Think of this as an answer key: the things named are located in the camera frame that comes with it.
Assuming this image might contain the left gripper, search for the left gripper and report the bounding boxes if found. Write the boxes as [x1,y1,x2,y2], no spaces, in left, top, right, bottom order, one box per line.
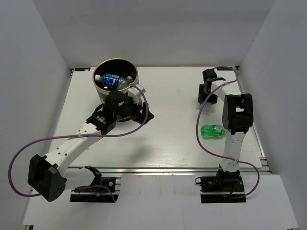
[114,94,154,126]

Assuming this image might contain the green plastic bottle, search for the green plastic bottle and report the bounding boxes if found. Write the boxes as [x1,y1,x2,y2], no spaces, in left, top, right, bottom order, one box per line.
[201,125,225,138]

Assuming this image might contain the small blue label water bottle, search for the small blue label water bottle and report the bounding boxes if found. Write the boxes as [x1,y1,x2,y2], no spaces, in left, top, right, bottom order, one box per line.
[202,102,213,115]

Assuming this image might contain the white green label water bottle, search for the white green label water bottle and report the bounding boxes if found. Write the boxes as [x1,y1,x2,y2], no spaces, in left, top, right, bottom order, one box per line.
[117,76,133,91]

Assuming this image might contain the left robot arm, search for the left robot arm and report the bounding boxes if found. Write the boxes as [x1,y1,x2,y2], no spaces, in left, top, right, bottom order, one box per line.
[28,85,154,202]

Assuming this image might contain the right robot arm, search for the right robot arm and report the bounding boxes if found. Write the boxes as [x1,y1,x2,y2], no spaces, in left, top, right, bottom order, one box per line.
[198,67,254,174]

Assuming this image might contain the black bin with gold rim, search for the black bin with gold rim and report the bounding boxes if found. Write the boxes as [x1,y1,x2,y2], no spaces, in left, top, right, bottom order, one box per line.
[92,58,140,122]

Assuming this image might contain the right blue table sticker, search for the right blue table sticker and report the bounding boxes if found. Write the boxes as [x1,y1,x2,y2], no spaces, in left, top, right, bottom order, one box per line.
[216,67,233,71]

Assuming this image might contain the blue table sticker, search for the blue table sticker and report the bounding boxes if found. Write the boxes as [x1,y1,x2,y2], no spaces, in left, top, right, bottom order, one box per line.
[74,68,91,71]
[216,67,233,71]

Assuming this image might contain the left blue table sticker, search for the left blue table sticker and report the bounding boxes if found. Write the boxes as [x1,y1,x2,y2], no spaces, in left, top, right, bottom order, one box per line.
[74,68,91,71]

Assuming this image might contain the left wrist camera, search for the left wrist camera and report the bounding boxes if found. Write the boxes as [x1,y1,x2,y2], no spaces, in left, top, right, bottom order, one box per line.
[127,83,146,105]

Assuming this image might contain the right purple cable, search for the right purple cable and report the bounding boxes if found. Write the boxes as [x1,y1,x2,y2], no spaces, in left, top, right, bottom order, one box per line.
[196,66,260,199]

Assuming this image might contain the purple cable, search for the purple cable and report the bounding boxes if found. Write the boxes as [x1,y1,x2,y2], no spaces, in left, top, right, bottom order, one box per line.
[196,66,260,199]
[8,82,149,197]

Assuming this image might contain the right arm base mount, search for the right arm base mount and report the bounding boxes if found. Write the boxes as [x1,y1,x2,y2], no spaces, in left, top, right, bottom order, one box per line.
[195,168,247,204]

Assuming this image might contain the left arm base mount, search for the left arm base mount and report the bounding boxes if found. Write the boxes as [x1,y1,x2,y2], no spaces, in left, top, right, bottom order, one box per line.
[64,166,120,203]

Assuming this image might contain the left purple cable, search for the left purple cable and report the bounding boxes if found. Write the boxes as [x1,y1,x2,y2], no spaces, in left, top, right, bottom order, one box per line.
[8,82,149,197]

